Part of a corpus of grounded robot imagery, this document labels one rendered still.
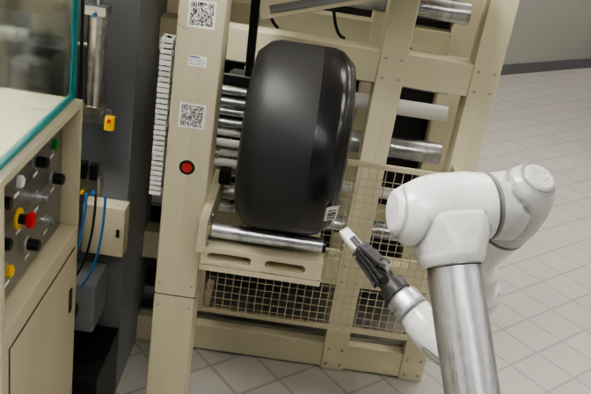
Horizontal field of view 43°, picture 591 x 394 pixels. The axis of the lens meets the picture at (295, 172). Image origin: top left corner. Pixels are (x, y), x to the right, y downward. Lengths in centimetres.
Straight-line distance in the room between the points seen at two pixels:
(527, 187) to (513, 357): 225
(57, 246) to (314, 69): 83
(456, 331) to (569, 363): 238
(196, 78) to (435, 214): 96
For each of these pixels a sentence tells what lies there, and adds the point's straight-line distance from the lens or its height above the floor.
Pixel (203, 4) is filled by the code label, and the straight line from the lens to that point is 208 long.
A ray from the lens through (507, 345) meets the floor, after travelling 373.
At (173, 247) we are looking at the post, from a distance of 234.
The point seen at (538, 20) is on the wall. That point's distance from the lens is 912.
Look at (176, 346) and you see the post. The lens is 254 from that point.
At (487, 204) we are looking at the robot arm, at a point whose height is 140.
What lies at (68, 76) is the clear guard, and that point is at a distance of 201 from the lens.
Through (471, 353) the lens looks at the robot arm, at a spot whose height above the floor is 118.
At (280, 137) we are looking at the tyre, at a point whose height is 126.
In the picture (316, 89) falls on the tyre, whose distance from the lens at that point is 200.
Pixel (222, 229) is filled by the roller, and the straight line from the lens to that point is 220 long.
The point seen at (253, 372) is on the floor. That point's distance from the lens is 316.
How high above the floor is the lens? 194
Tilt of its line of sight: 23 degrees down
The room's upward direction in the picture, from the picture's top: 9 degrees clockwise
